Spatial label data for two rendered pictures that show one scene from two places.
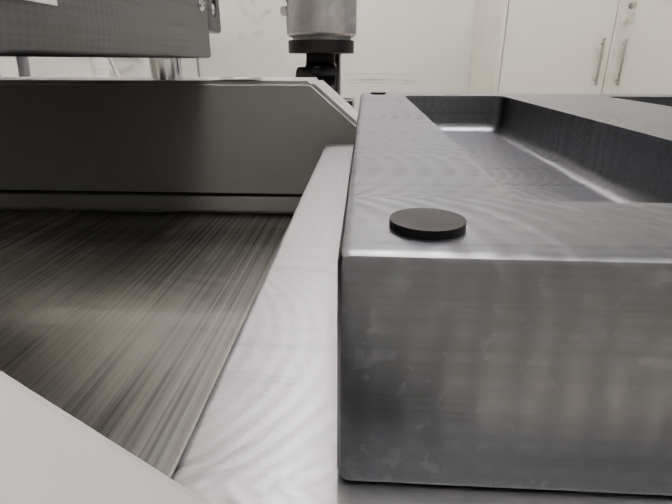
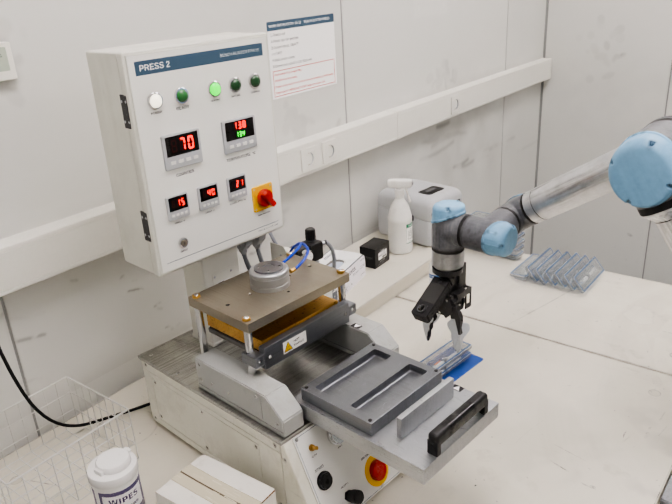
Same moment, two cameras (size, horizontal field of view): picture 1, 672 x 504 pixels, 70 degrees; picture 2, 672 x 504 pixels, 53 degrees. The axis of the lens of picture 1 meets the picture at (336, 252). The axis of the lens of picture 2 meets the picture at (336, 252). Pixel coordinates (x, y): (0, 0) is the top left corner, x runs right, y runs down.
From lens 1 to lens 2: 119 cm
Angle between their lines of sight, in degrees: 38
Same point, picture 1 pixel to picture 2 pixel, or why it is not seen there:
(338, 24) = (447, 267)
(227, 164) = (351, 344)
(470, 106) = (386, 355)
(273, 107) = (360, 336)
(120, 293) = (314, 373)
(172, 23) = (333, 325)
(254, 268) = not seen: hidden behind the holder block
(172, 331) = not seen: hidden behind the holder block
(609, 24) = not seen: outside the picture
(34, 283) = (304, 365)
